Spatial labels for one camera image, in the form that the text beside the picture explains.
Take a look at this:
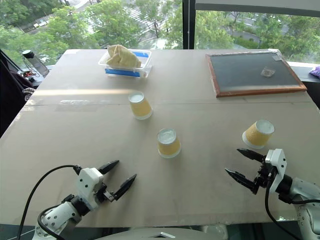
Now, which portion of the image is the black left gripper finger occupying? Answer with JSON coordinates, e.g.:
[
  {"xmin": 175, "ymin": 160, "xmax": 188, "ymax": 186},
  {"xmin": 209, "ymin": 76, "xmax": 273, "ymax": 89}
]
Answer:
[
  {"xmin": 97, "ymin": 160, "xmax": 120, "ymax": 176},
  {"xmin": 111, "ymin": 173, "xmax": 138, "ymax": 202}
]

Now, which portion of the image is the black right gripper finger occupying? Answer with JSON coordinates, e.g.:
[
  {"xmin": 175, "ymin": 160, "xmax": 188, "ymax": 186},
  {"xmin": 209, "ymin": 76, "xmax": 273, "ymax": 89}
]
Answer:
[
  {"xmin": 224, "ymin": 167, "xmax": 259, "ymax": 195},
  {"xmin": 236, "ymin": 148, "xmax": 266, "ymax": 163}
]

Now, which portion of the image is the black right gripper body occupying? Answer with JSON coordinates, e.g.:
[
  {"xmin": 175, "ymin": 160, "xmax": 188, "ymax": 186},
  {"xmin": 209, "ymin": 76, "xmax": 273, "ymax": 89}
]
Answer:
[{"xmin": 251, "ymin": 161, "xmax": 277, "ymax": 194}]

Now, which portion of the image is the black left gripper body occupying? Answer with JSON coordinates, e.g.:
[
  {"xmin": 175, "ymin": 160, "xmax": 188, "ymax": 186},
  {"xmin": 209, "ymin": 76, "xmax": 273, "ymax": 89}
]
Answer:
[{"xmin": 93, "ymin": 181, "xmax": 116, "ymax": 204}]

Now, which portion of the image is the yellow paper cup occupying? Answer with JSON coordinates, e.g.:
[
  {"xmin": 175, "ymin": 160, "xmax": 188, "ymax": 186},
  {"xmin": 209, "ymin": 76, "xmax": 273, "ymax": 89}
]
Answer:
[
  {"xmin": 127, "ymin": 91, "xmax": 153, "ymax": 121},
  {"xmin": 241, "ymin": 119, "xmax": 276, "ymax": 150},
  {"xmin": 156, "ymin": 128, "xmax": 182, "ymax": 159}
]

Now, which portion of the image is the wood-framed chalkboard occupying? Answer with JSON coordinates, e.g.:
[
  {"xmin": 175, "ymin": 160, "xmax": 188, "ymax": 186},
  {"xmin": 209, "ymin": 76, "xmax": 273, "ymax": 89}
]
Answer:
[{"xmin": 205, "ymin": 50, "xmax": 308, "ymax": 98}]

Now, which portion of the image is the small clear plastic piece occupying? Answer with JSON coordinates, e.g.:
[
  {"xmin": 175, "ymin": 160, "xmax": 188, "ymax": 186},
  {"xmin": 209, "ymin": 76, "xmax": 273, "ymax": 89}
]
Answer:
[{"xmin": 260, "ymin": 66, "xmax": 276, "ymax": 78}]

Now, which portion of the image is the clear plastic container blue tape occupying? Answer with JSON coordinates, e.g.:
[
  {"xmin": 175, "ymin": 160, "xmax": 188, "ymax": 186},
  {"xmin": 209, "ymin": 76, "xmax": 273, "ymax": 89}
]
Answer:
[{"xmin": 97, "ymin": 49, "xmax": 153, "ymax": 80}]

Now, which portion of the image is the purple object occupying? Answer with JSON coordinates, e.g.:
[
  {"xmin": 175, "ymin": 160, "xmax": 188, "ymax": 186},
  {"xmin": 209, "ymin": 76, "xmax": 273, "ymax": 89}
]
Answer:
[{"xmin": 308, "ymin": 65, "xmax": 320, "ymax": 80}]

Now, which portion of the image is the yellow crumpled cloth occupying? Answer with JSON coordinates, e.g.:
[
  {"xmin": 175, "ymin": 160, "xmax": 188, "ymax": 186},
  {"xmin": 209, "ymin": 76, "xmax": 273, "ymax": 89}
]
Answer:
[{"xmin": 105, "ymin": 44, "xmax": 142, "ymax": 69}]

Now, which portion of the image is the dark chair with items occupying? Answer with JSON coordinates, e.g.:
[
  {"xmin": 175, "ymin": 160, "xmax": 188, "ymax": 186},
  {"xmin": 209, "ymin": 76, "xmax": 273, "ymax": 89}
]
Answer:
[{"xmin": 0, "ymin": 48, "xmax": 38, "ymax": 139}]

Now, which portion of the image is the clear water bottle black cap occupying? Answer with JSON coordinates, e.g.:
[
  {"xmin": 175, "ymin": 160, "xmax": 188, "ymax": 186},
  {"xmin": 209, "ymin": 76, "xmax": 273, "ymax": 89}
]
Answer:
[{"xmin": 21, "ymin": 49, "xmax": 50, "ymax": 78}]

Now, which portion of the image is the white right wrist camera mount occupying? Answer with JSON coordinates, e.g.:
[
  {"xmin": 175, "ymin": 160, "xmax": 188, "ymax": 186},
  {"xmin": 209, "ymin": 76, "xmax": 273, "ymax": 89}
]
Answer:
[{"xmin": 264, "ymin": 148, "xmax": 287, "ymax": 193}]

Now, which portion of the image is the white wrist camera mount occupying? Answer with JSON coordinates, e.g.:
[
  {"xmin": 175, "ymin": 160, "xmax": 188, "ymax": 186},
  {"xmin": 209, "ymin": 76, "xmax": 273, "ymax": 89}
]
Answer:
[
  {"xmin": 75, "ymin": 167, "xmax": 105, "ymax": 211},
  {"xmin": 264, "ymin": 148, "xmax": 287, "ymax": 193}
]

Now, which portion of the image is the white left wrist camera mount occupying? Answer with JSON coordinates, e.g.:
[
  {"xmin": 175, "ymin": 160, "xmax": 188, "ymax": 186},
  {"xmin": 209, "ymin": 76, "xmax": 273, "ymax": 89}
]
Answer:
[{"xmin": 75, "ymin": 167, "xmax": 105, "ymax": 211}]

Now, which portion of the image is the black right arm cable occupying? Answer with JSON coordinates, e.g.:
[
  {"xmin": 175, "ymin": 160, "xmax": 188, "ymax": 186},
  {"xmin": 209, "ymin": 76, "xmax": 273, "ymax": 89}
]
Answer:
[{"xmin": 264, "ymin": 178, "xmax": 301, "ymax": 240}]

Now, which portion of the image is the dark window frame post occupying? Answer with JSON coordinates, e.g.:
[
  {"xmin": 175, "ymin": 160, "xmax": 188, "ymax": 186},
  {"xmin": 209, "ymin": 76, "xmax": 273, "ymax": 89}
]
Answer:
[{"xmin": 182, "ymin": 0, "xmax": 197, "ymax": 50}]

